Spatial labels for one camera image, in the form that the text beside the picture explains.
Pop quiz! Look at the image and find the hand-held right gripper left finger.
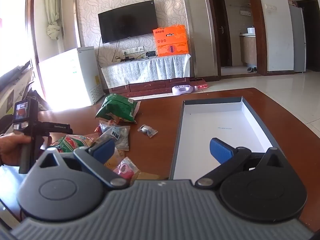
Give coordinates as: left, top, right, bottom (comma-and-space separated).
37, 138, 128, 189

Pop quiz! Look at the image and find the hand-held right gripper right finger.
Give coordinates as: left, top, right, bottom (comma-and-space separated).
195, 137, 285, 189

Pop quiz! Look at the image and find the yellow pastry packet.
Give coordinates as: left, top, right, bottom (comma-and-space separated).
104, 147, 125, 170

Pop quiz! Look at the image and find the grey box with white inside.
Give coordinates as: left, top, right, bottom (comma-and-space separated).
169, 96, 282, 180

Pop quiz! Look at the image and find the red and green snack packet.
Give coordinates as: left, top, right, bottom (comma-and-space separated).
50, 134, 100, 154

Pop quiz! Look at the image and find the person's left hand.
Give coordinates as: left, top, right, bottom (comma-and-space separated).
0, 133, 32, 167

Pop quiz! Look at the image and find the clear packet with black label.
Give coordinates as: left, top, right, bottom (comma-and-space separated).
99, 120, 130, 152

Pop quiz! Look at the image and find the pink candy packet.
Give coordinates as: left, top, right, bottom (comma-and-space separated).
113, 157, 138, 180

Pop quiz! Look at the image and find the dark folded clutter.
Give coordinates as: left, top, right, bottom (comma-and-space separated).
0, 60, 48, 113

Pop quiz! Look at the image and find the large green snack bag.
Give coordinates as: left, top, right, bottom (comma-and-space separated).
95, 94, 141, 124

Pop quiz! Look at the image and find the small clear candy wrapper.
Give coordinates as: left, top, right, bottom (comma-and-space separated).
137, 124, 158, 138

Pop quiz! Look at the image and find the white chest freezer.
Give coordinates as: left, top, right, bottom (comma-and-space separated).
39, 46, 104, 105

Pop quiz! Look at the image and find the red dustpan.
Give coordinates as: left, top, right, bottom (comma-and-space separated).
189, 79, 209, 89

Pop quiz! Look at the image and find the purple detergent bottle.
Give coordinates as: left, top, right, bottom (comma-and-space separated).
172, 85, 199, 96

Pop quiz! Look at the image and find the dark wooden television cabinet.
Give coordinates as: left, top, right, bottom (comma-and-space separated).
109, 76, 194, 93

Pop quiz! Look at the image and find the patterned white cabinet cloth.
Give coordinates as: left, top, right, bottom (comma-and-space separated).
101, 54, 192, 90

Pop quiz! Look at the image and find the wooden kitchen counter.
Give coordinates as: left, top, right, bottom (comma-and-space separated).
240, 32, 257, 67

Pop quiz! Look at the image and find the tied cream curtain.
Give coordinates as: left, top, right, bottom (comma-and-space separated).
45, 0, 60, 40

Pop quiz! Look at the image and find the orange cardboard box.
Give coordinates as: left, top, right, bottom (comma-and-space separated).
153, 25, 189, 57

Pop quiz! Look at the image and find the dark wooden door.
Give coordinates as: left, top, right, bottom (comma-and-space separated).
210, 0, 232, 68

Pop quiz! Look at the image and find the black flat television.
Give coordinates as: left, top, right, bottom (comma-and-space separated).
98, 0, 158, 44

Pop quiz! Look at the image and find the silver refrigerator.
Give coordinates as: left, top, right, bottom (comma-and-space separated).
289, 5, 307, 73

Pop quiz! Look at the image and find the dark doorway door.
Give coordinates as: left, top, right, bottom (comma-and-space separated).
296, 0, 320, 72

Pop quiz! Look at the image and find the white wall socket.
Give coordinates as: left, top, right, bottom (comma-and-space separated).
122, 47, 145, 54

